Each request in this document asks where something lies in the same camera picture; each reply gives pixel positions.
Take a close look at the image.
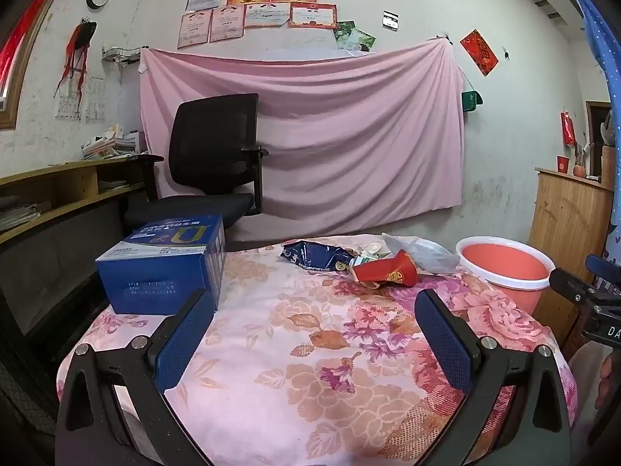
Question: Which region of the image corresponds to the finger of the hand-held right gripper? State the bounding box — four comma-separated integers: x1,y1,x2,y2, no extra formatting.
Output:
548,267,609,304
585,254,621,280

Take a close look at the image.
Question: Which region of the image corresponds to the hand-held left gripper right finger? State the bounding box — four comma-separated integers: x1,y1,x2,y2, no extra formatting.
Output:
414,289,572,466

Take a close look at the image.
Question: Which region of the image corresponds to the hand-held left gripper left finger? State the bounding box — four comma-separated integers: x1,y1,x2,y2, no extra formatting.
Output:
55,289,217,466

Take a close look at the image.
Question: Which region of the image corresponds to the orange bin with white rim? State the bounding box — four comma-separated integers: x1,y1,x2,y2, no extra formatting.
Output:
455,236,556,318

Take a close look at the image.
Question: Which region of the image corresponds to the clear plastic bag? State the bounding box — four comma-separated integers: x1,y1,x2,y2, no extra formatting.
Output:
381,233,461,275

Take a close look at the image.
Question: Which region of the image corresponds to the red paper cup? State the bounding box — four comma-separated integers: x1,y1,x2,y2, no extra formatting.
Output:
352,249,418,288

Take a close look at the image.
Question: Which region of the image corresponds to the small white wrapper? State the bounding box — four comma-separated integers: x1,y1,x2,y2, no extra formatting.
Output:
356,243,393,260

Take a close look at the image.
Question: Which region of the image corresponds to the dark blue snack bag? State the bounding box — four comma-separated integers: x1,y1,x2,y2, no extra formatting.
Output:
281,239,360,273

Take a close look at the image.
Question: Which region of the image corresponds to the person's right hand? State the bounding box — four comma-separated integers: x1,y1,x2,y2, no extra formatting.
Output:
596,353,621,411

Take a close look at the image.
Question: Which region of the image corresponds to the wooden cabinet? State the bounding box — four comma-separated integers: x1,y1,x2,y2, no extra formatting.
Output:
529,167,614,345

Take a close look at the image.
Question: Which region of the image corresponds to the blue cardboard box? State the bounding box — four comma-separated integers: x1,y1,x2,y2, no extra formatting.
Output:
95,214,227,315

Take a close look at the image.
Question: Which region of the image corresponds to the floral pink blanket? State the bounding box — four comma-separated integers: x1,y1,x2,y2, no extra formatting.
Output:
56,233,579,466

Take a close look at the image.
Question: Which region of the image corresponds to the black mesh office chair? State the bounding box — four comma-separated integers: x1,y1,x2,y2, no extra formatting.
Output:
123,93,270,241

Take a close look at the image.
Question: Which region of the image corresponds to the stack of books and papers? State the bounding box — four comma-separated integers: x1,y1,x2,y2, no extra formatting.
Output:
80,126,146,161

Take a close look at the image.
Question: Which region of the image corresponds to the wooden shelf desk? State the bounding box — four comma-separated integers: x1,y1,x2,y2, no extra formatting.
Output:
0,154,149,244

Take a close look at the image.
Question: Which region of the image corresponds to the blue polka-dot curtain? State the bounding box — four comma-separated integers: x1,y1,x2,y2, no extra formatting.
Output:
553,0,621,292

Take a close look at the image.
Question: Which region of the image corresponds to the green photo print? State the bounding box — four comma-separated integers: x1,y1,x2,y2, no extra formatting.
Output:
334,20,357,49
345,28,376,54

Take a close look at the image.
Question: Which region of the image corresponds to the window with red curtain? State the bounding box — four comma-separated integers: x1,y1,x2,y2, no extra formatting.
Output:
0,0,78,131

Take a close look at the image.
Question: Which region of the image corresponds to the dark wooden frame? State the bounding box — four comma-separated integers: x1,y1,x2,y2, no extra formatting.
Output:
585,101,613,176

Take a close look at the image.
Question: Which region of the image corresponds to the pink wall cloth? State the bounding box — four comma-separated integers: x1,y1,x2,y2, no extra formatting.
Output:
139,36,465,234

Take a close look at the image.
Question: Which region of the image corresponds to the red paper wall poster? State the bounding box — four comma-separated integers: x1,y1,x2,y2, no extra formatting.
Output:
459,29,500,77

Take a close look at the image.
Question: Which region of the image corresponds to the paper wall calendar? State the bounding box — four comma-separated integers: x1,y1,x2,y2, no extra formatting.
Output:
55,77,108,124

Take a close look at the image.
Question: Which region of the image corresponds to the wire wall shelf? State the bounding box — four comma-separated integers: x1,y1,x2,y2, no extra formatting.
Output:
101,46,142,65

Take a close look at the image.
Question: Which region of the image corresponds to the red tassel wall ornament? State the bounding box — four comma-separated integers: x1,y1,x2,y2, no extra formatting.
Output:
54,18,98,100

